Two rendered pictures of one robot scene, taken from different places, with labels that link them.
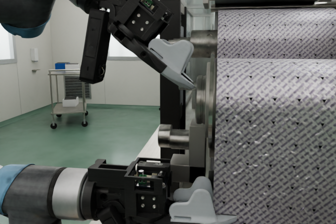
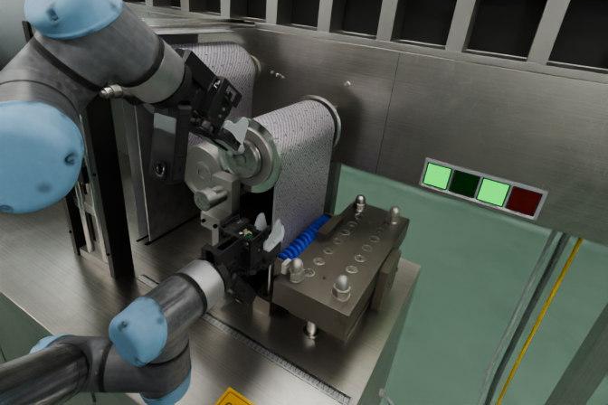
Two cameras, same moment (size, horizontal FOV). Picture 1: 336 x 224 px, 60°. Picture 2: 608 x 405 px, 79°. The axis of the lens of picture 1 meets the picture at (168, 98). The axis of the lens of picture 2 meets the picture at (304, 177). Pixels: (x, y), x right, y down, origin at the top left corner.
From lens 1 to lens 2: 0.56 m
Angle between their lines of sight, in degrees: 69
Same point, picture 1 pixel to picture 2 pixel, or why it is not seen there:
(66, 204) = (217, 294)
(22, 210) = (183, 333)
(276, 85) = (297, 136)
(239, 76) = (281, 136)
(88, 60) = (180, 160)
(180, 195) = not seen: hidden behind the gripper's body
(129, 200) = (252, 256)
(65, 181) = (205, 278)
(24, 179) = (173, 307)
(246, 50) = not seen: hidden behind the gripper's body
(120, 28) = (209, 121)
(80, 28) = not seen: outside the picture
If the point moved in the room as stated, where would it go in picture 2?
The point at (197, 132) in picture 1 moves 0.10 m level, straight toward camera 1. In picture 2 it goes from (236, 183) to (281, 200)
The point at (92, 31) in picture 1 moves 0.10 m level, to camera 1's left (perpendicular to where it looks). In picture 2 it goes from (182, 129) to (125, 154)
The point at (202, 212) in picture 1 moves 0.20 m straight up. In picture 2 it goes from (278, 234) to (285, 136)
